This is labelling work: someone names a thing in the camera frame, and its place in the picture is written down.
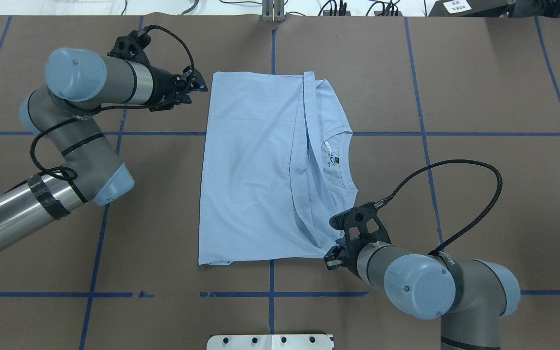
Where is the light blue t-shirt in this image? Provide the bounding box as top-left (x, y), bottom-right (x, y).
top-left (198, 71), bottom-right (358, 265)

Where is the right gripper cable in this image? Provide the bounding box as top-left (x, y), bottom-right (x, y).
top-left (375, 159), bottom-right (503, 256)

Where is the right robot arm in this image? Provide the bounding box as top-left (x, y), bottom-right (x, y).
top-left (324, 202), bottom-right (522, 350)

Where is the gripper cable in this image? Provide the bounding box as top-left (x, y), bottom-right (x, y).
top-left (375, 159), bottom-right (503, 256)
top-left (30, 25), bottom-right (196, 183)

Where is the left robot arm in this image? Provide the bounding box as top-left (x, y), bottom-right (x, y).
top-left (0, 25), bottom-right (208, 252)

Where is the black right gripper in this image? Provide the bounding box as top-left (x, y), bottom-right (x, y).
top-left (324, 202), bottom-right (391, 283)

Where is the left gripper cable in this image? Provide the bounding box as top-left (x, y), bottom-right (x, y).
top-left (30, 25), bottom-right (196, 183)

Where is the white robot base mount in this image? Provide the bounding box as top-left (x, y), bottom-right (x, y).
top-left (206, 333), bottom-right (335, 350)

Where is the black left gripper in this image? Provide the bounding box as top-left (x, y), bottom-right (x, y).
top-left (107, 33), bottom-right (209, 112)

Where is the aluminium frame post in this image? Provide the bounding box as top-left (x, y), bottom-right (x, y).
top-left (261, 0), bottom-right (287, 22)

